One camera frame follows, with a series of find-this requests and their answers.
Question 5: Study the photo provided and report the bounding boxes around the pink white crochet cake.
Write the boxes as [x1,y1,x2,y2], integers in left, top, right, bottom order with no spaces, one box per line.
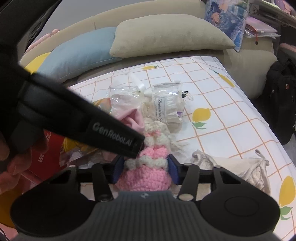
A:
[116,118,171,191]

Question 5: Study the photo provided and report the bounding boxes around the person's left hand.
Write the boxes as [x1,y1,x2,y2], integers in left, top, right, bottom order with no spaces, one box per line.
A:
[1,131,48,194]

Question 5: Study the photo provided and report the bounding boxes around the yellow pillow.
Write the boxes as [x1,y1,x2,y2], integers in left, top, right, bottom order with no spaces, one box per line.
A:
[25,52,51,74]

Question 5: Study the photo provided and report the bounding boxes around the yellow packaged item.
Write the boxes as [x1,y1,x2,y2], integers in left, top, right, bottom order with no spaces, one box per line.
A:
[60,97,111,163]

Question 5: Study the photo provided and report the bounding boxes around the pink fabric piece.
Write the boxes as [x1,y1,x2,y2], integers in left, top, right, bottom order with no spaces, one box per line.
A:
[111,108,144,133]

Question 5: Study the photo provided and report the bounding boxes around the lemon print checkered tablecloth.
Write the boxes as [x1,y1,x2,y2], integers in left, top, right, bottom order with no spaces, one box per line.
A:
[70,56,295,240]

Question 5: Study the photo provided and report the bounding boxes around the clear plastic packaged item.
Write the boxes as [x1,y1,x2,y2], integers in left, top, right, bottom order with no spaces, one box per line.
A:
[110,72,186,133]

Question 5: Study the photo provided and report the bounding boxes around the pink plush on sofa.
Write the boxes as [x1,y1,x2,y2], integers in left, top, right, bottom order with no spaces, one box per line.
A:
[25,29,60,53]

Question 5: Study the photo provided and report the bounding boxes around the light blue pillow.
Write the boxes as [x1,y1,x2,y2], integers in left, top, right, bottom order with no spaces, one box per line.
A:
[37,27,121,83]

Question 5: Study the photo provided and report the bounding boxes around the black backpack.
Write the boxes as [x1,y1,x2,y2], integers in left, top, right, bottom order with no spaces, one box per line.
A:
[262,59,295,145]

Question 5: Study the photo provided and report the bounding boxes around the beige pillow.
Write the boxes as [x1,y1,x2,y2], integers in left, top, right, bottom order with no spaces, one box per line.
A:
[110,14,235,58]

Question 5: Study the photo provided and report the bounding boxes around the pink office chair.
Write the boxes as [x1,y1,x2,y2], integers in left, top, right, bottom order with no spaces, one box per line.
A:
[277,43,296,64]

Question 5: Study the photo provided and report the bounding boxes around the blue anime print bag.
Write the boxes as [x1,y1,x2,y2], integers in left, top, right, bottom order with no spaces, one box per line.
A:
[205,0,249,52]

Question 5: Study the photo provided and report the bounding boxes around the cluttered desk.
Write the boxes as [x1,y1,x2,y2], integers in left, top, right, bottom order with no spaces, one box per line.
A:
[246,1,295,42]

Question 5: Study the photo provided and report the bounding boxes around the cream round drawstring pouch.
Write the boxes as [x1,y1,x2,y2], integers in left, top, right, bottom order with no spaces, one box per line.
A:
[191,150,271,195]

